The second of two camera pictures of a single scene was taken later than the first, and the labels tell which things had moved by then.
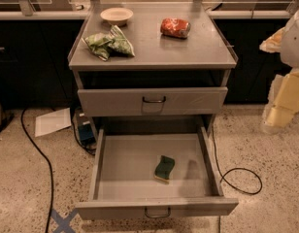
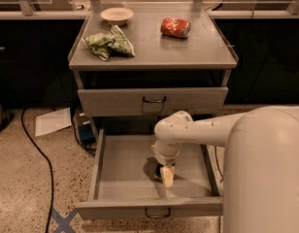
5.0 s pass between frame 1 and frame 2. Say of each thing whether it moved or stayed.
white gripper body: moved
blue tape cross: stayed
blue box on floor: stayed
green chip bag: stayed
